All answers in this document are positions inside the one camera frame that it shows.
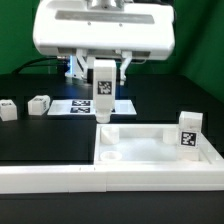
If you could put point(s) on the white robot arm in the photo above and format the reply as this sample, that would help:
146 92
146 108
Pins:
107 29

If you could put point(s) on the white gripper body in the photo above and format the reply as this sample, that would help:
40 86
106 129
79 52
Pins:
62 27

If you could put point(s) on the white L-shaped obstacle fence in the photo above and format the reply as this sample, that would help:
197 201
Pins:
180 176

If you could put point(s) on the white square tabletop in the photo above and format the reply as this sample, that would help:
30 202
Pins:
141 144

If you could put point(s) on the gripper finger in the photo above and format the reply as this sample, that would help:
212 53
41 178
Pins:
84 65
126 58

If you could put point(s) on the white marker sheet with tags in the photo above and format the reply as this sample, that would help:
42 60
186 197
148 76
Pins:
85 107

